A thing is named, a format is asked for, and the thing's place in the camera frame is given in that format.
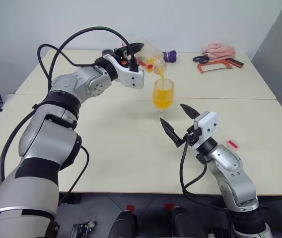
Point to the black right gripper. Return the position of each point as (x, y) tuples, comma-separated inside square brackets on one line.
[(191, 136)]

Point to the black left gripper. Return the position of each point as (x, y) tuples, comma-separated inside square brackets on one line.
[(122, 53)]

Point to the clear orange juice bottle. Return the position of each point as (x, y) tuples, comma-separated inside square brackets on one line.
[(151, 55)]

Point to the clear wine glass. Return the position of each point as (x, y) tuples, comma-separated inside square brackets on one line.
[(163, 96)]

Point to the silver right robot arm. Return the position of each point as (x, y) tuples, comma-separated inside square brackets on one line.
[(230, 163)]

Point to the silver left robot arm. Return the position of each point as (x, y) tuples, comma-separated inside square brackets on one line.
[(44, 148)]

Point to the orange hacksaw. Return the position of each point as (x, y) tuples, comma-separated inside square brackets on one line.
[(200, 68)]

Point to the pink fluffy towel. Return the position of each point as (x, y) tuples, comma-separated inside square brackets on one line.
[(219, 49)]

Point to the red tab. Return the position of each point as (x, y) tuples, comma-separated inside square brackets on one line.
[(168, 206), (130, 207)]

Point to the dark rounded shape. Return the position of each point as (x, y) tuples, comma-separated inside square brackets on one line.
[(184, 223), (124, 225)]

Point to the small metal wheeled base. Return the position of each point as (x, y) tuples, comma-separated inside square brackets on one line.
[(84, 229)]

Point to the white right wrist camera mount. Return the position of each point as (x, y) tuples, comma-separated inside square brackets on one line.
[(208, 124)]

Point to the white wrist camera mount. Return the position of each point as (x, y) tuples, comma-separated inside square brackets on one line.
[(133, 79), (208, 124)]

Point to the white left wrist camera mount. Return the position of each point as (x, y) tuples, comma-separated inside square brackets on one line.
[(133, 79)]

